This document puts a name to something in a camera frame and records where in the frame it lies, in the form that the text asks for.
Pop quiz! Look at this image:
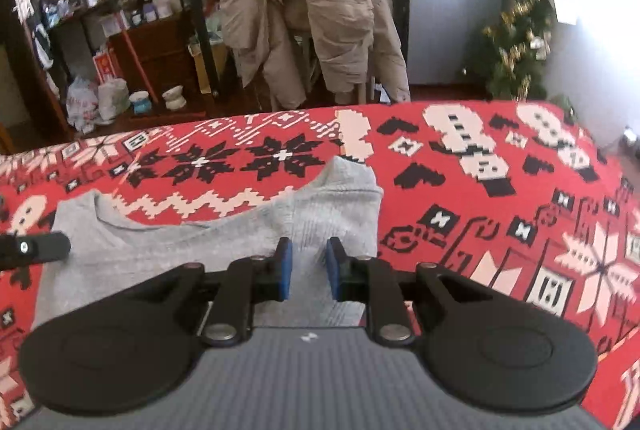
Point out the grey knitted sweater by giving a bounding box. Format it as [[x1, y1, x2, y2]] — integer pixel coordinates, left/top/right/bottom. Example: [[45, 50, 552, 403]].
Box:
[[34, 157, 383, 327]]

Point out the white plastic bag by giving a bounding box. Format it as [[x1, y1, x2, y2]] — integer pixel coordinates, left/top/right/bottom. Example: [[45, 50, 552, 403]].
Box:
[[65, 77, 130, 134]]

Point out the red patterned christmas blanket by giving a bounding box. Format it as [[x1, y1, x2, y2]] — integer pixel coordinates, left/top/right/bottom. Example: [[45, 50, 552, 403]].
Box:
[[1, 102, 639, 429]]

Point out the blue ceramic pet bowl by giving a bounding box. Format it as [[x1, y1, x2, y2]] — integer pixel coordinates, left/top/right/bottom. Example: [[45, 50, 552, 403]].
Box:
[[129, 91, 152, 115]]

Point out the red and white box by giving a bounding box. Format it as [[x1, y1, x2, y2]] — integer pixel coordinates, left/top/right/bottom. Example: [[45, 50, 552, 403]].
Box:
[[92, 48, 122, 84]]

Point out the white ceramic pet bowl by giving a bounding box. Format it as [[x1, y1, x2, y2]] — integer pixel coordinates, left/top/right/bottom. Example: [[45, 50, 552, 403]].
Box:
[[162, 86, 186, 112]]

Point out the dark wooden shelf unit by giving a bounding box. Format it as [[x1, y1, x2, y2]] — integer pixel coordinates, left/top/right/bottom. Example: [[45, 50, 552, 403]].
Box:
[[19, 0, 222, 122]]

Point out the decorated christmas tree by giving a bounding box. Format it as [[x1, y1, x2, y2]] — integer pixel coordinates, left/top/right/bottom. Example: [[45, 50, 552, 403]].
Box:
[[465, 0, 556, 101]]

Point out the beige jacket on chair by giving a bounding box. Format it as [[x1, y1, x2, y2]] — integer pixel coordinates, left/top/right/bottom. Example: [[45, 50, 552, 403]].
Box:
[[220, 0, 411, 109]]

